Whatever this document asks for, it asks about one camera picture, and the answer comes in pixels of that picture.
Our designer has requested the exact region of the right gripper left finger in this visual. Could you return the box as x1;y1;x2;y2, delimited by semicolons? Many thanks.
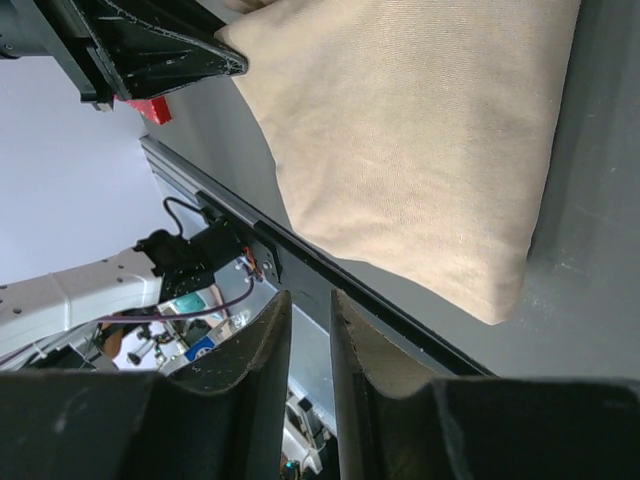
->
1;291;292;479

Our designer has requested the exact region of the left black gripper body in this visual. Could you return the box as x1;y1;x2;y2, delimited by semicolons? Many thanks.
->
1;0;114;112

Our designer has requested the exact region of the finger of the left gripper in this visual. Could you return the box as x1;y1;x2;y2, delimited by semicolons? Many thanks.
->
70;0;249;100

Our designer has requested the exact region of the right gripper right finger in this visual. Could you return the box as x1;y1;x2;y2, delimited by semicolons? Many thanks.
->
330;291;639;479

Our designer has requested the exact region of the beige t shirt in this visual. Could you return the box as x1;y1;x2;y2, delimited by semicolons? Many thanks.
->
218;1;580;325

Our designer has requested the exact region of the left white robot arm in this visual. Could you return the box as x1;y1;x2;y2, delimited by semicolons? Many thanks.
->
1;1;248;363

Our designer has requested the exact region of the red illustrated book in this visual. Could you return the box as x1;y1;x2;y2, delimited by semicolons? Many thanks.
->
126;96;172;125

